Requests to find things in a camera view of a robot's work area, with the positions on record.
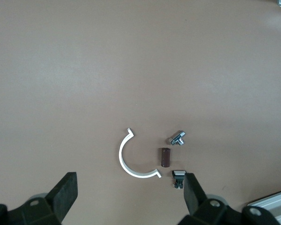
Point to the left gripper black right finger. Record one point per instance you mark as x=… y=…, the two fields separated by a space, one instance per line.
x=194 y=201

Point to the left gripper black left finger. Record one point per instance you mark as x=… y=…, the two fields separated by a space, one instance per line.
x=61 y=201

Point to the small black connector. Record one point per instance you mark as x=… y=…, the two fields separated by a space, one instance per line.
x=178 y=174

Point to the brown cylinder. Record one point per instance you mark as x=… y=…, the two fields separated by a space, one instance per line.
x=165 y=157

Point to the chrome tee fitting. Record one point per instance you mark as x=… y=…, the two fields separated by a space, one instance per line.
x=176 y=137

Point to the white semicircular pipe clamp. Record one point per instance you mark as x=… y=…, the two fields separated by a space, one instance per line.
x=120 y=153

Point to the aluminium frame profile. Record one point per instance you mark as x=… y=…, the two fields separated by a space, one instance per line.
x=276 y=204

